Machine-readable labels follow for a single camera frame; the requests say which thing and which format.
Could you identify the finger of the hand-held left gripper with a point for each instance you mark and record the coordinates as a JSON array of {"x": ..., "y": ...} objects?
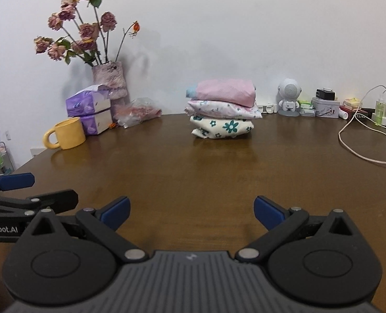
[
  {"x": 17, "y": 181},
  {"x": 59, "y": 199}
]

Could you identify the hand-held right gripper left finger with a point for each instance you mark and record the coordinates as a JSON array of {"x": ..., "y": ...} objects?
[{"x": 116, "y": 213}]

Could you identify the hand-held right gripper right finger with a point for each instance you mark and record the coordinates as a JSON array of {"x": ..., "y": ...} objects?
[{"x": 268, "y": 213}]

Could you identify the pink and blue sleeveless shirt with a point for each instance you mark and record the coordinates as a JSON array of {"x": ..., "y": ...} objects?
[{"x": 225, "y": 93}]

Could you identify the yellow mug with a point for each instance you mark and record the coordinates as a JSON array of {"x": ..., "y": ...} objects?
[{"x": 69, "y": 135}]

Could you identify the purple tissue pack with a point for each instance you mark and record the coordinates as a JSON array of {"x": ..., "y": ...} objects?
[
  {"x": 96, "y": 122},
  {"x": 88, "y": 102}
]

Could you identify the small orange wrapper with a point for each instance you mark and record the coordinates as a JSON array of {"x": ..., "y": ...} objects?
[{"x": 112, "y": 126}]

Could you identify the cream green-flower folded garment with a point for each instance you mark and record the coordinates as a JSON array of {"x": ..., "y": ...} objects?
[{"x": 222, "y": 127}]

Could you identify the clear plastic snack bag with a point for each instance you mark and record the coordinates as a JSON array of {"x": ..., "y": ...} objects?
[{"x": 137, "y": 112}]

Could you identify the white socket adapter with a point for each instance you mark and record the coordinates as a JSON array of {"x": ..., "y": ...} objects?
[{"x": 267, "y": 108}]

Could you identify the small white box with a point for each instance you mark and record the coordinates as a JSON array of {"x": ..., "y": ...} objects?
[{"x": 307, "y": 112}]

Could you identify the pink floral folded garment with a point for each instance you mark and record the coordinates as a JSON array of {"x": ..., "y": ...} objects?
[{"x": 222, "y": 108}]

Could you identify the small green box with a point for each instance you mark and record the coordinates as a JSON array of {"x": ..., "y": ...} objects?
[{"x": 306, "y": 105}]

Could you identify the white robot-shaped speaker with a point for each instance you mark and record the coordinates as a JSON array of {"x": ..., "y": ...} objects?
[{"x": 289, "y": 96}]

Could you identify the white tube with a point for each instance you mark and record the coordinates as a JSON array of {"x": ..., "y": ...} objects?
[{"x": 343, "y": 114}]

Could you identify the pink fuzzy vase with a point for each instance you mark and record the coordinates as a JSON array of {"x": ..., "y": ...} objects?
[{"x": 110, "y": 80}]

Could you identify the black charger block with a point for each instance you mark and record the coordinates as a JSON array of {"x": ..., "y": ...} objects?
[{"x": 325, "y": 94}]

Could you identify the dark red flat box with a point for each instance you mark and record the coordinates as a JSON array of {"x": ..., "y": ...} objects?
[{"x": 359, "y": 112}]

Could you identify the dried pink roses bouquet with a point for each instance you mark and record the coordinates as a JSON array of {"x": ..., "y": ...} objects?
[{"x": 87, "y": 29}]

